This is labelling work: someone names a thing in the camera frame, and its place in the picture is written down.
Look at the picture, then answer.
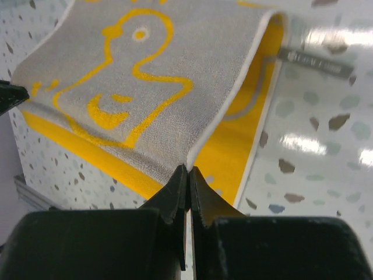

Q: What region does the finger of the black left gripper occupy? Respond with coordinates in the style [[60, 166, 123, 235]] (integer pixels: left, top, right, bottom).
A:
[[0, 80, 30, 116]]

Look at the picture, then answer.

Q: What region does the grey towel brand label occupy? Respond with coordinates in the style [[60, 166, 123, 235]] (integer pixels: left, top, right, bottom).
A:
[[277, 48, 354, 79]]

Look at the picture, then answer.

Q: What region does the aluminium frame rail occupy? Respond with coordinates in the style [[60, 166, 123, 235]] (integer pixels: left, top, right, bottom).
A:
[[14, 174, 61, 212]]

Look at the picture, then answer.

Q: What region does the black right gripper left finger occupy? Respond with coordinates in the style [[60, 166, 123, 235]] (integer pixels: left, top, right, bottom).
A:
[[1, 166, 187, 279]]

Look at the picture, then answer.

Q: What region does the yellow grey patterned towel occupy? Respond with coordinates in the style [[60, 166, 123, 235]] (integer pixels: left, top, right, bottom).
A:
[[11, 1, 286, 204]]

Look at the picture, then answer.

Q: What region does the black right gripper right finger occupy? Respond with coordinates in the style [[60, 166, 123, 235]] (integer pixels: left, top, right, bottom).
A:
[[189, 167, 372, 279]]

